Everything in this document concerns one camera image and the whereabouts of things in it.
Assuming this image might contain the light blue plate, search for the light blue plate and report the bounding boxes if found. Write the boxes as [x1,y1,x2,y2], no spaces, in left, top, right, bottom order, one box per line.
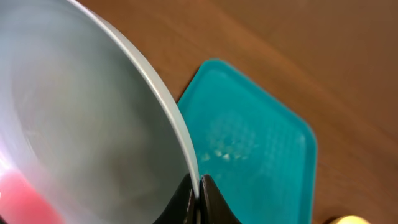
[1,0,200,223]

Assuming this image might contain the teal plastic tray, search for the teal plastic tray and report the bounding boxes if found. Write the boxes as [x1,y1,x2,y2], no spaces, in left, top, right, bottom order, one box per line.
[178,59,317,224]

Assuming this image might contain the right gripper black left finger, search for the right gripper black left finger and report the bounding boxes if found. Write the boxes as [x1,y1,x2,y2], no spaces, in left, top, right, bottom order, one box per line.
[154,174,196,224]

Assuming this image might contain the yellow plate back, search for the yellow plate back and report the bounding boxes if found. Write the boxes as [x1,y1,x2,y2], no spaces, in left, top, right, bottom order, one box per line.
[328,215,370,224]

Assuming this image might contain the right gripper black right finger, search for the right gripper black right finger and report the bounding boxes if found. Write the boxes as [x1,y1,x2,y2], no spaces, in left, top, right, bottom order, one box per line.
[199,175,241,224]

